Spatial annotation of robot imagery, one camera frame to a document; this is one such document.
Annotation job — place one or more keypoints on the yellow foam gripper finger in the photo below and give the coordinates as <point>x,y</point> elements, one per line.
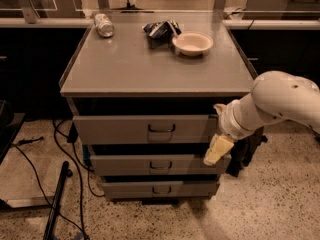
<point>219,146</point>

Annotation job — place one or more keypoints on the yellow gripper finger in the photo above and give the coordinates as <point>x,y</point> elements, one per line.
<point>220,108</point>

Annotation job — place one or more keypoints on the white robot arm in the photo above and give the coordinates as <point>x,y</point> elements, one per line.
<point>275,96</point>

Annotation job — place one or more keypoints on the grey top drawer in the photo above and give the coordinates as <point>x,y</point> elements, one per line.
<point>145,129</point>

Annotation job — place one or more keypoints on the grey drawer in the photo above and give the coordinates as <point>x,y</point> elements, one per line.
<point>142,165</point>
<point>162,189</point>
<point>145,129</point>

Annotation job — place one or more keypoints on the grey drawer cabinet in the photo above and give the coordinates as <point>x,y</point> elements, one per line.
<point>130,75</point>

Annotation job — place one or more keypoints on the grey middle drawer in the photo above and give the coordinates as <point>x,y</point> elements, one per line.
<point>142,165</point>

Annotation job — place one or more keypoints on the grey bottom drawer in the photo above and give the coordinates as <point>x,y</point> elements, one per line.
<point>162,189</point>

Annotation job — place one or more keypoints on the black backpack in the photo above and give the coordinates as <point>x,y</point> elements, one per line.
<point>243,151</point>

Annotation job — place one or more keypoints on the white bowl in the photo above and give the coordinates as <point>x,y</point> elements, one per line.
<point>192,43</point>

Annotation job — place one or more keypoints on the crumpled dark chip bag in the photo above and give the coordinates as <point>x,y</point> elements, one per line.
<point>159,30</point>

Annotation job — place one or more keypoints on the silver soda can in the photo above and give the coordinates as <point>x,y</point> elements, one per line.
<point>103,25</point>

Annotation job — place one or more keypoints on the black pole stand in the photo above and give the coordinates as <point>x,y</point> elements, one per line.
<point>55,206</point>

